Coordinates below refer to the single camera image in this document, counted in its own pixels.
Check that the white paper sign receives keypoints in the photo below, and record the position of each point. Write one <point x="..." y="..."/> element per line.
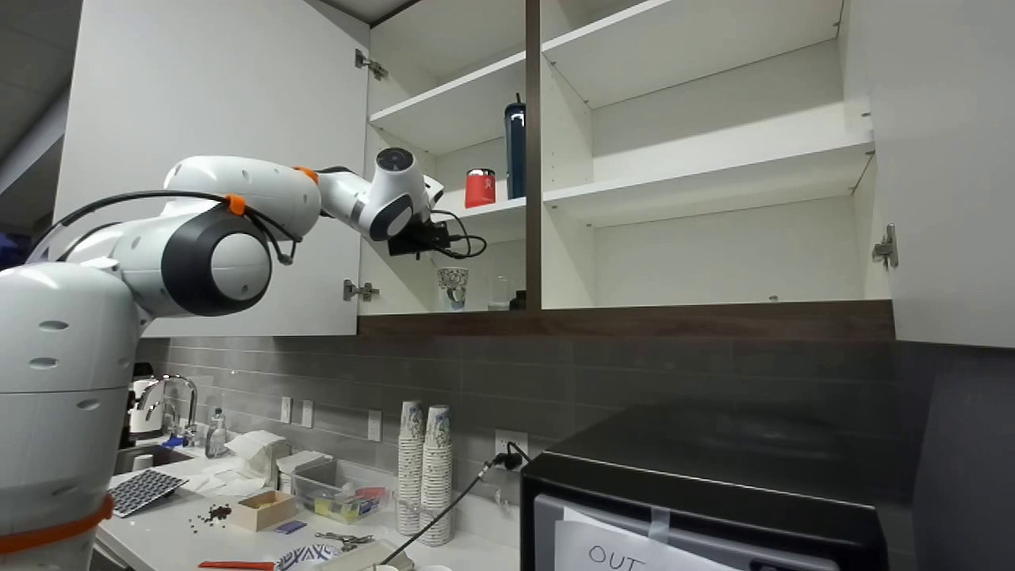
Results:
<point x="634" y="551"/>

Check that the metal spoon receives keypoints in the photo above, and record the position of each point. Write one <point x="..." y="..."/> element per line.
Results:
<point x="344" y="541"/>

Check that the dark blue tumbler bottle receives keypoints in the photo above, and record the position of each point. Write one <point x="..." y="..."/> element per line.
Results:
<point x="516" y="148"/>

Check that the metal door hinge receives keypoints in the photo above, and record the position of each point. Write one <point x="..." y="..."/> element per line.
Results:
<point x="886" y="247"/>
<point x="369" y="64"/>
<point x="360" y="290"/>

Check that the red cup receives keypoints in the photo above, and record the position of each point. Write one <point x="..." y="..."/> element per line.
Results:
<point x="481" y="189"/>

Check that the clear plastic packet container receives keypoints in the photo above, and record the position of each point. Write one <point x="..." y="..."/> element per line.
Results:
<point x="337" y="491"/>

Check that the silver kettle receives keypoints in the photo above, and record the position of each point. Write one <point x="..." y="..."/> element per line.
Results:
<point x="164" y="405"/>

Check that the black binder clips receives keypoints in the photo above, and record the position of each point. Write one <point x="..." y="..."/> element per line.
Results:
<point x="212" y="516"/>

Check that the white wall cabinet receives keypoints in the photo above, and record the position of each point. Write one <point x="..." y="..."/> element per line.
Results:
<point x="717" y="159"/>

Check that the orange flat stick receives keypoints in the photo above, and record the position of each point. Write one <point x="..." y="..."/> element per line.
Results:
<point x="237" y="564"/>

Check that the small black object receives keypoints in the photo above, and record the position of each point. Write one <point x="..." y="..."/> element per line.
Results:
<point x="517" y="301"/>

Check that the stack of paper cups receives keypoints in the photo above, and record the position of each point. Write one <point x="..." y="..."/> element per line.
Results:
<point x="411" y="465"/>
<point x="440" y="475"/>

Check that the small cardboard box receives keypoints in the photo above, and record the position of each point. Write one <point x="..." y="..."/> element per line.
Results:
<point x="262" y="510"/>

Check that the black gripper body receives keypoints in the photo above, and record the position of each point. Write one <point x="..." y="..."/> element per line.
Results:
<point x="421" y="234"/>

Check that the small clear bottle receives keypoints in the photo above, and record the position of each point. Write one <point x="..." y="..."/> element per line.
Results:
<point x="216" y="435"/>

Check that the white napkin pile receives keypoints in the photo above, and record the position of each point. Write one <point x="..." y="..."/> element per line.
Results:
<point x="258" y="448"/>

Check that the white cabinet door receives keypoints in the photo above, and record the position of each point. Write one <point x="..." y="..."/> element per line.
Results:
<point x="939" y="159"/>
<point x="209" y="84"/>

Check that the microwave oven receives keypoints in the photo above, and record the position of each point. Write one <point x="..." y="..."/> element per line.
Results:
<point x="740" y="453"/>

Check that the grey patterned flat pad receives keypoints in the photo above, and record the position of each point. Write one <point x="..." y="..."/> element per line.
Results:
<point x="147" y="491"/>

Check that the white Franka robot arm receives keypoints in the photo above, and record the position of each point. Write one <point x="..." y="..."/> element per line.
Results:
<point x="63" y="368"/>

